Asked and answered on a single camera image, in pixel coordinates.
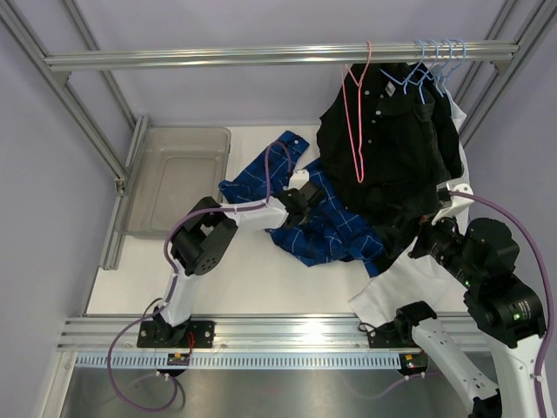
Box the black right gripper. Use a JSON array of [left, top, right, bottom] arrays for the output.
[[374, 202, 480, 287]]

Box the aluminium hanging rail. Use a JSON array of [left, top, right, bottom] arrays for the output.
[[46, 40, 515, 72]]

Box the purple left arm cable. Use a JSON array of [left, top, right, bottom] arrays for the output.
[[106, 141, 292, 413]]

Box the pink wire hanger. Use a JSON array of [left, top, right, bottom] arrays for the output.
[[341, 41, 372, 184]]

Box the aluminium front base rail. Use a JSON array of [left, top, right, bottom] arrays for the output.
[[56, 315, 530, 352]]

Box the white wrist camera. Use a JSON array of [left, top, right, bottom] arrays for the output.
[[284, 169, 310, 191], [432, 179, 473, 225]]

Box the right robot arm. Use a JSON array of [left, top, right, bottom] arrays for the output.
[[367, 218, 554, 417]]

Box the white shirt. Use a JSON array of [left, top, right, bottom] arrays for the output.
[[346, 93, 475, 332]]

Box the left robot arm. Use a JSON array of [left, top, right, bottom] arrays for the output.
[[137, 180, 325, 349]]

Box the white slotted cable duct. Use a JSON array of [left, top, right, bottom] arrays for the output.
[[76, 352, 402, 370]]

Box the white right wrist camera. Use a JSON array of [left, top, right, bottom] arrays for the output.
[[432, 179, 473, 225]]

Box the blue plaid shirt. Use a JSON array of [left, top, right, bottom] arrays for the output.
[[218, 131, 387, 278]]

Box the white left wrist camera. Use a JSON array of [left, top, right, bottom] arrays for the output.
[[284, 169, 310, 191]]

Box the blue wire hanger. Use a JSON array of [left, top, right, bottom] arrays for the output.
[[430, 38, 453, 95], [435, 38, 467, 97], [380, 39, 428, 94], [416, 39, 439, 105]]

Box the right aluminium frame post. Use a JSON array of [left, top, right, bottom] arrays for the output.
[[454, 1, 556, 146]]

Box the black shirt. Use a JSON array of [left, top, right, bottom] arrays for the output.
[[317, 63, 464, 270]]

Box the clear plastic bin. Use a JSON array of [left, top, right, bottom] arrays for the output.
[[124, 126, 232, 239]]

